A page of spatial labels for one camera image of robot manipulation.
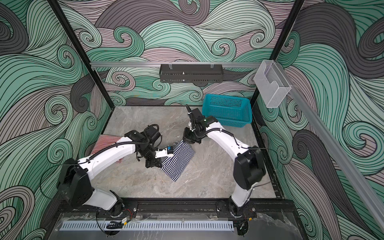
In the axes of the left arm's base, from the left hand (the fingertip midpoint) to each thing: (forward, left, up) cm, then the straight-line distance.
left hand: (160, 163), depth 79 cm
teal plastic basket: (+49, -49, -10) cm, 70 cm away
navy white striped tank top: (0, -8, -3) cm, 8 cm away
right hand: (+11, -12, +5) cm, 17 cm away
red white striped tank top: (+18, +42, -10) cm, 47 cm away
